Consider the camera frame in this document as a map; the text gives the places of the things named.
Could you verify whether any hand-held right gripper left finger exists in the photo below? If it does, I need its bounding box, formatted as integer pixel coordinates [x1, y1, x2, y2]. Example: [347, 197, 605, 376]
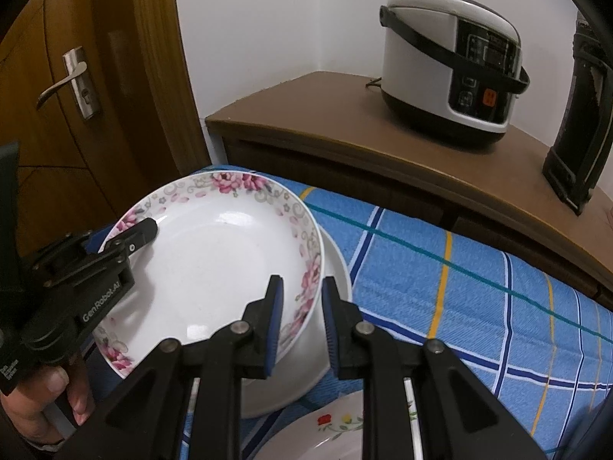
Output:
[67, 274, 288, 460]

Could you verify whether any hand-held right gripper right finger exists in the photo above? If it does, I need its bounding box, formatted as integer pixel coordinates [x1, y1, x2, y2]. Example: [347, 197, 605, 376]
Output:
[321, 275, 549, 460]

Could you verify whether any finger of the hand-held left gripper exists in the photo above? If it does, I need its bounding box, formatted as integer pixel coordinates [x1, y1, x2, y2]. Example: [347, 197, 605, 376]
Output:
[98, 218, 160, 269]
[31, 230, 100, 288]

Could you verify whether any plain white plate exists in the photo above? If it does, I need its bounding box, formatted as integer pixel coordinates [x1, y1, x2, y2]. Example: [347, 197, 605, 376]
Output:
[189, 227, 354, 420]

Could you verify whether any pink floral rimmed plate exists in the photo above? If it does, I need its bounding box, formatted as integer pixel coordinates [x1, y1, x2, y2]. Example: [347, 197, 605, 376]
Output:
[91, 170, 326, 377]

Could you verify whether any red flower white plate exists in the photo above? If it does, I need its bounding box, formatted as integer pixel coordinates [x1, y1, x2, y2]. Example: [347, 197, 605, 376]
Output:
[254, 389, 418, 460]

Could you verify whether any person's left hand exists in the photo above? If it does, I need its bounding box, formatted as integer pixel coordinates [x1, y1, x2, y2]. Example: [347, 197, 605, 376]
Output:
[0, 347, 94, 452]

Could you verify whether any brown wooden door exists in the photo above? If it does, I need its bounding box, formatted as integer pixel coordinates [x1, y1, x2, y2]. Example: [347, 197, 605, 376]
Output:
[0, 0, 212, 240]

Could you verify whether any blue plaid tablecloth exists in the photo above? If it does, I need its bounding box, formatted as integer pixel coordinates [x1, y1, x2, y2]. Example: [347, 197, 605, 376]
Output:
[86, 165, 613, 460]

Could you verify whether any brown wooden cabinet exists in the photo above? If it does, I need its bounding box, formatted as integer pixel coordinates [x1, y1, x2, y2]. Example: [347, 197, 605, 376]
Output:
[205, 71, 613, 307]

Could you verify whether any white rice cooker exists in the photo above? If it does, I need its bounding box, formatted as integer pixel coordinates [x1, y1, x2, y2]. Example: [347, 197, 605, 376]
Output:
[380, 0, 532, 147]

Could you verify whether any black thermos flask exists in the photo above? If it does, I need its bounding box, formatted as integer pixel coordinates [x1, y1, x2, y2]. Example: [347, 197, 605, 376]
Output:
[541, 10, 613, 216]

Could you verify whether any silver door handle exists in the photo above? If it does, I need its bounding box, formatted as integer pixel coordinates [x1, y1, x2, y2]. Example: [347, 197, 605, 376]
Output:
[36, 47, 102, 120]

